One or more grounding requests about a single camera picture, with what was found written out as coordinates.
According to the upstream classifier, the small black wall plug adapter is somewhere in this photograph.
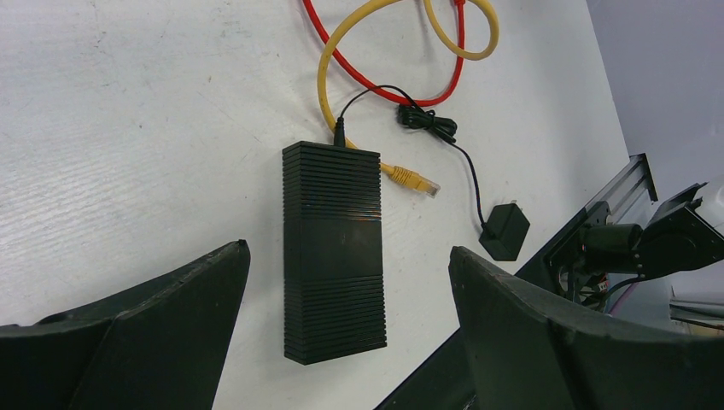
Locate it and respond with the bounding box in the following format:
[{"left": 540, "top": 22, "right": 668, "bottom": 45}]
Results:
[{"left": 479, "top": 202, "right": 530, "bottom": 261}]

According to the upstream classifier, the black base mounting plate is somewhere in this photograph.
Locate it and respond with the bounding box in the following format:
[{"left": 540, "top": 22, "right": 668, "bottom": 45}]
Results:
[{"left": 379, "top": 201, "right": 610, "bottom": 409}]

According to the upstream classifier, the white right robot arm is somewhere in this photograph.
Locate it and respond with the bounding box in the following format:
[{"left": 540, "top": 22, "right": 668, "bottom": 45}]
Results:
[{"left": 577, "top": 176, "right": 723, "bottom": 280}]

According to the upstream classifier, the orange ethernet cable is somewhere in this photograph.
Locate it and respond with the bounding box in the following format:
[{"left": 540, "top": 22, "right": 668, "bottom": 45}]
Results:
[{"left": 316, "top": 0, "right": 501, "bottom": 200}]

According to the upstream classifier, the black ribbed power adapter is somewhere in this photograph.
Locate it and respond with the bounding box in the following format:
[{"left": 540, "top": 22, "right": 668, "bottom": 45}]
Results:
[{"left": 282, "top": 141, "right": 387, "bottom": 365}]

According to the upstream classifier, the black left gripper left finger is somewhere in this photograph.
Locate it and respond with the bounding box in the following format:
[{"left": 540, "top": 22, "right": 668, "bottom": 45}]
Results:
[{"left": 1, "top": 240, "right": 251, "bottom": 409}]

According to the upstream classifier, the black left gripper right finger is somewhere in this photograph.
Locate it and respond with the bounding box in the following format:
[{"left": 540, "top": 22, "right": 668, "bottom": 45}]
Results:
[{"left": 447, "top": 245, "right": 724, "bottom": 410}]

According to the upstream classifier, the red ethernet cable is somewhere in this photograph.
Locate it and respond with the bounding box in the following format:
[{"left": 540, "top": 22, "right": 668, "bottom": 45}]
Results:
[{"left": 301, "top": 0, "right": 467, "bottom": 108}]

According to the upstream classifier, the black power plug cable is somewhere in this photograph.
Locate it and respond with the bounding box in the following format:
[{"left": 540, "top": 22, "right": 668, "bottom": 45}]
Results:
[{"left": 332, "top": 85, "right": 499, "bottom": 239}]

